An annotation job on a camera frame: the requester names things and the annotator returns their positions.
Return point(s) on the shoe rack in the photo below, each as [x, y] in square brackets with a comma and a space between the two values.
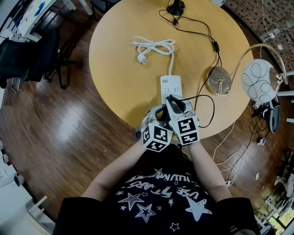
[280, 206]

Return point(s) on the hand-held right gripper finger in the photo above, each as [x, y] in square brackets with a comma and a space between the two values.
[170, 112]
[189, 107]

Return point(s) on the globe lamp with wooden base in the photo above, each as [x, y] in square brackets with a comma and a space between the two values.
[258, 82]

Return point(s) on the white square table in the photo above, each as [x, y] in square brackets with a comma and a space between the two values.
[287, 93]

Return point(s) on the black grey device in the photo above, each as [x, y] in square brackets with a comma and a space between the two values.
[274, 118]

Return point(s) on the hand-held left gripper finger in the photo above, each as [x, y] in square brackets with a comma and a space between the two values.
[160, 107]

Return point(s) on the small white adapter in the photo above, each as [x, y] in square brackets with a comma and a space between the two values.
[261, 140]

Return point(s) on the white extension socket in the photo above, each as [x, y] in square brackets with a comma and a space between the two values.
[228, 183]

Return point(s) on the black star-print t-shirt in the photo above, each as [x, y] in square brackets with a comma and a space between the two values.
[160, 211]

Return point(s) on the round wooden table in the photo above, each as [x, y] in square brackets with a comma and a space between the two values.
[124, 80]

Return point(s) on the person's left forearm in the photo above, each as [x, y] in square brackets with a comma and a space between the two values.
[114, 174]

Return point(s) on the blue cloth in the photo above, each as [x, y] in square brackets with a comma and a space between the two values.
[40, 8]

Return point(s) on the white side desk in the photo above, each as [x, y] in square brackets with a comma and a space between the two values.
[29, 20]

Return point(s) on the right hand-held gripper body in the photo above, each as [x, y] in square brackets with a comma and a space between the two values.
[187, 130]

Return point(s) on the white cabinet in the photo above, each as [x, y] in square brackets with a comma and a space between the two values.
[13, 206]

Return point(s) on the paper scrap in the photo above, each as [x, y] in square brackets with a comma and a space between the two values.
[257, 175]

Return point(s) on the white power strip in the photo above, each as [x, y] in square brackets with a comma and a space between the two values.
[171, 86]

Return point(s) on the black folding chair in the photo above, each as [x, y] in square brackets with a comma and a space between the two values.
[103, 4]

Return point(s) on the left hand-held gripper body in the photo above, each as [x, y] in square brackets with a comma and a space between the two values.
[158, 137]

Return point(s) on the person's right forearm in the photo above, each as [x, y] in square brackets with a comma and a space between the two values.
[206, 169]

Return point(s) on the black table lamp white shade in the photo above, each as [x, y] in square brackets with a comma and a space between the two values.
[175, 7]

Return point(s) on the black office chair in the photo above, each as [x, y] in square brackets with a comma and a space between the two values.
[27, 59]

